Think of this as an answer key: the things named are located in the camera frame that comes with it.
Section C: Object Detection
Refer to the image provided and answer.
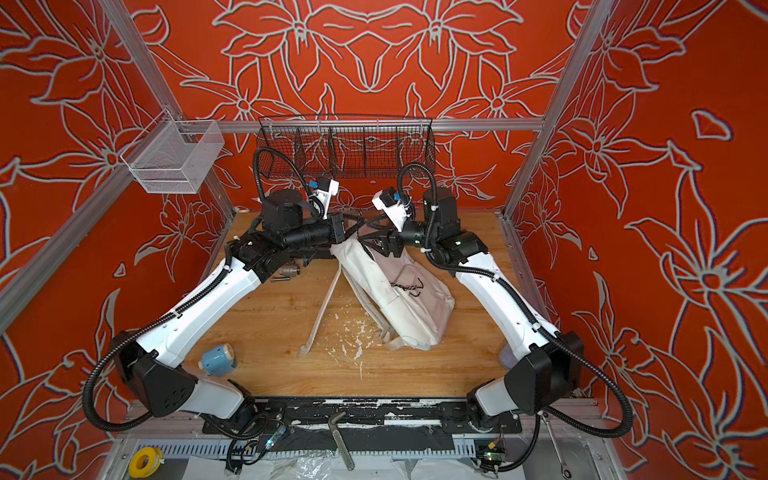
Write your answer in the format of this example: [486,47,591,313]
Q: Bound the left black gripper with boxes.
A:
[283,210,367,254]

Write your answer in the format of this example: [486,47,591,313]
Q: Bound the white backpack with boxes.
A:
[299,237,455,355]

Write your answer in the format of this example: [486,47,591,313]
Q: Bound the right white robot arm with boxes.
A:
[361,162,634,438]

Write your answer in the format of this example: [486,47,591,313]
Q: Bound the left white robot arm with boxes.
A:
[82,147,365,440]

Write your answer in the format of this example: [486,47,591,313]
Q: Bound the blue mug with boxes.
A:
[198,343,237,377]

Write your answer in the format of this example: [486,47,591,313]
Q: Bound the silver wrench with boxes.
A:
[540,411,573,480]

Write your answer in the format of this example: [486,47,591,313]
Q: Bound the yellow tape roll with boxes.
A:
[128,447,164,479]

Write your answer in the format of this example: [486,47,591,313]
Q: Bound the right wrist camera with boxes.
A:
[372,187,411,232]

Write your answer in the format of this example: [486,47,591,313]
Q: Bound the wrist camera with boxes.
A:
[309,177,339,219]
[372,187,411,232]

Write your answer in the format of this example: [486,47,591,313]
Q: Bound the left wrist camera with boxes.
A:
[309,177,339,219]

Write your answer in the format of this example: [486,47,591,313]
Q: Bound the black wire wall basket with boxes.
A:
[257,114,436,180]

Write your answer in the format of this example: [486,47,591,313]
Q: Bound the white wire wall basket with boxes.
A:
[119,110,224,194]

